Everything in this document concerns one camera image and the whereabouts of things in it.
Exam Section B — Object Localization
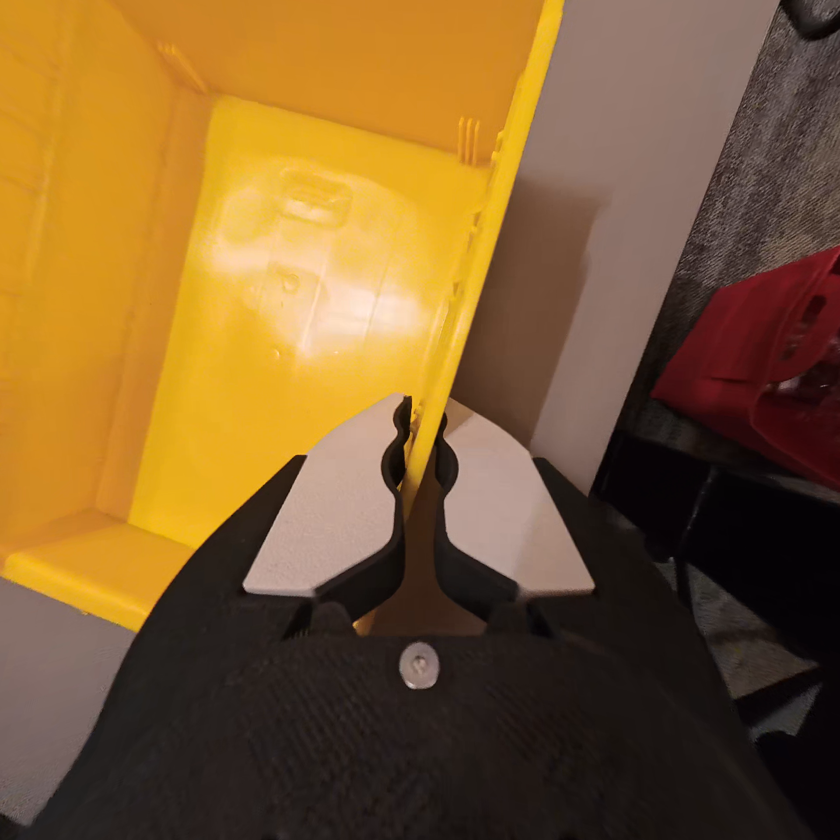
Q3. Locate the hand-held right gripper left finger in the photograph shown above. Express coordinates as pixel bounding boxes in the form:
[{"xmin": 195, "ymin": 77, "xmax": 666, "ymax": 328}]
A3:
[{"xmin": 243, "ymin": 392, "xmax": 413, "ymax": 614}]

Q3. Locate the red fabric bag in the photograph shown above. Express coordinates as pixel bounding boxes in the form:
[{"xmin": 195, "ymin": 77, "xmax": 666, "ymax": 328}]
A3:
[{"xmin": 651, "ymin": 248, "xmax": 840, "ymax": 490}]

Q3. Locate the yellow plastic box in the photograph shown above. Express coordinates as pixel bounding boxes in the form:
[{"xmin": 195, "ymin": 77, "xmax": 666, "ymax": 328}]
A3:
[{"xmin": 0, "ymin": 0, "xmax": 565, "ymax": 632}]

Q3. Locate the black furniture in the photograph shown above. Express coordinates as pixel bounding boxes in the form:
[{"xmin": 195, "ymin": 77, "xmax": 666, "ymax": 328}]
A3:
[{"xmin": 589, "ymin": 430, "xmax": 840, "ymax": 664}]

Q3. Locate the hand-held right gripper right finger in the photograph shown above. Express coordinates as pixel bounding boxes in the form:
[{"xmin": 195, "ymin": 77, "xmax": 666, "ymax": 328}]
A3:
[{"xmin": 430, "ymin": 403, "xmax": 597, "ymax": 623}]

